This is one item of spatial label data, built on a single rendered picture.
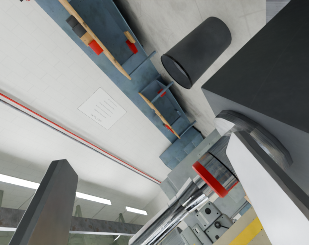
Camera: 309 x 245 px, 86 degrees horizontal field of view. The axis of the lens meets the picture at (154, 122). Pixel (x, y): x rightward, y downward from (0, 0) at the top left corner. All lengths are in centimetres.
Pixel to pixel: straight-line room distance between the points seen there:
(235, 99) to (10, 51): 433
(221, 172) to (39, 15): 422
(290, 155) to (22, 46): 434
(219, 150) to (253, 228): 122
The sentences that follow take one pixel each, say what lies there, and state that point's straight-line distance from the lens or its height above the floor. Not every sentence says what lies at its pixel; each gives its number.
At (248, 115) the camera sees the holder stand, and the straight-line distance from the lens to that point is 18.
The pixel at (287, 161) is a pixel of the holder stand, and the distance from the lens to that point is 20.
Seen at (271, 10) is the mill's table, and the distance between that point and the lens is 37.
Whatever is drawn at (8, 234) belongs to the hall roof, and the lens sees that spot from 684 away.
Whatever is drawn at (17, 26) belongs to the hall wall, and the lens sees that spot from 432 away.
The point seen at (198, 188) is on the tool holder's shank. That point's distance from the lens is 20.
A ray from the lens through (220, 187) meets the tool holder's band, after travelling 19.
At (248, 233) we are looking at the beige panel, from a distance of 140.
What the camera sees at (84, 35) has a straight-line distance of 388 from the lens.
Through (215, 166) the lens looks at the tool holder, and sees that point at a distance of 19.
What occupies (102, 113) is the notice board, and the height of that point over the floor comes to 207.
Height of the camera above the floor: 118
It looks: 1 degrees down
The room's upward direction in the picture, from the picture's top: 134 degrees counter-clockwise
